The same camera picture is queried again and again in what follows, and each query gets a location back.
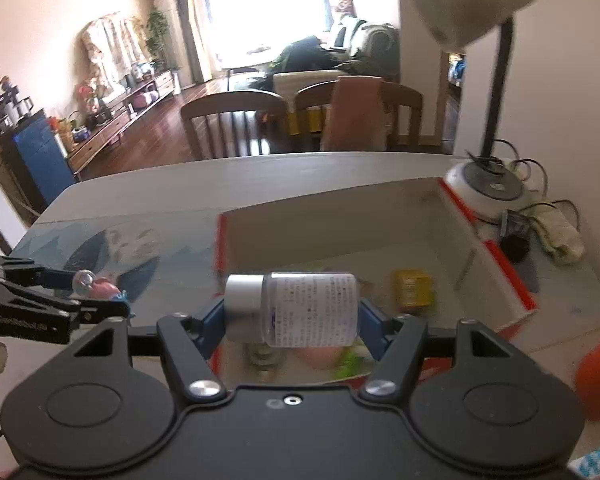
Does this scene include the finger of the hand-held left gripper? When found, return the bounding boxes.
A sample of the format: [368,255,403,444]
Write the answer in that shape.
[0,254,80,291]
[0,279,132,327]

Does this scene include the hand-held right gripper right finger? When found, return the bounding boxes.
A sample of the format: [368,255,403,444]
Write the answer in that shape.
[358,299,524,404]

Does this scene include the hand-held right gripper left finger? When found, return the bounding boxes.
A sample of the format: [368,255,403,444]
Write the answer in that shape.
[74,299,231,403]

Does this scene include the pink toy figure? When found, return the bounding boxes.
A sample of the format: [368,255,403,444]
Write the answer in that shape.
[74,269,131,306]

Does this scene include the yellow box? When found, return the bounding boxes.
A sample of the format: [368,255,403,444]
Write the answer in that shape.
[391,269,435,312]

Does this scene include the pink heart-shaped box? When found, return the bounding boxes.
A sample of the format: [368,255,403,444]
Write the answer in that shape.
[295,345,353,368]

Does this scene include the white bottle silver cap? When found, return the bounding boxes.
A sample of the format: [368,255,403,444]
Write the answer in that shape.
[224,271,359,348]

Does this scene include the red cardboard box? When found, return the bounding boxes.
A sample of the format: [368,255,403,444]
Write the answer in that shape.
[211,175,538,386]

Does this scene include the blue cabinet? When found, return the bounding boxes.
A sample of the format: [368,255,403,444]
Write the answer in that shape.
[12,109,77,187]

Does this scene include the wooden TV cabinet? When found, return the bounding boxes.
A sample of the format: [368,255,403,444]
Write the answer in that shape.
[65,69,176,181]

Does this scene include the black power adapter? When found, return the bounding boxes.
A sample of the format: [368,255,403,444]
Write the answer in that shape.
[497,210,531,263]

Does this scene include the red flower bouquet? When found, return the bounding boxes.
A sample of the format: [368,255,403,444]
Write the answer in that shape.
[75,79,108,113]

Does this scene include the white green cloth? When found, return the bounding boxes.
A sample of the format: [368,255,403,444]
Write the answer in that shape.
[527,202,586,265]

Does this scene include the pink cloth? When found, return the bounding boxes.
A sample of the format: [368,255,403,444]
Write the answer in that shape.
[320,76,388,152]

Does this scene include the hanging floral clothes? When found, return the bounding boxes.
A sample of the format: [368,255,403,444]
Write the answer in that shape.
[80,12,148,93]

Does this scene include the coffee table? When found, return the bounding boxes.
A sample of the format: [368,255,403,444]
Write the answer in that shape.
[220,45,281,91]

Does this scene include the beige sofa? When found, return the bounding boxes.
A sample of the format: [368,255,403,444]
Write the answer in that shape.
[272,15,401,96]

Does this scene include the potted plant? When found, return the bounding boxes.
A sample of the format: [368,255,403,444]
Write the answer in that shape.
[145,10,168,68]

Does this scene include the white standing air conditioner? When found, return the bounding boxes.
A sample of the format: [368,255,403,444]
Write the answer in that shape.
[152,0,181,73]

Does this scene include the dark clothing pile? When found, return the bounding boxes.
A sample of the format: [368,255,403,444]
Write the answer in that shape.
[267,35,346,81]

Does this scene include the grey desk lamp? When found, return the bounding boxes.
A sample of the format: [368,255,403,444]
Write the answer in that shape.
[397,0,538,221]

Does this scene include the black lamp cable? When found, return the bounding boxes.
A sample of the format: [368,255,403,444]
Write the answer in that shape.
[467,140,581,226]

